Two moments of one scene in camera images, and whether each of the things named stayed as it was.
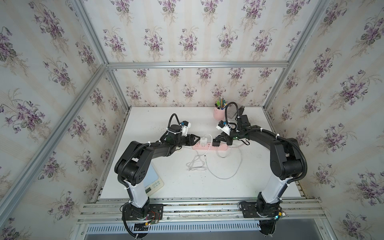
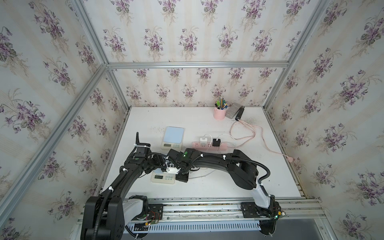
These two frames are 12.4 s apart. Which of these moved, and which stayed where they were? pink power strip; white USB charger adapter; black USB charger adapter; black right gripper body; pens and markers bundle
Moved: black right gripper body
Stayed: pink power strip; pens and markers bundle; white USB charger adapter; black USB charger adapter
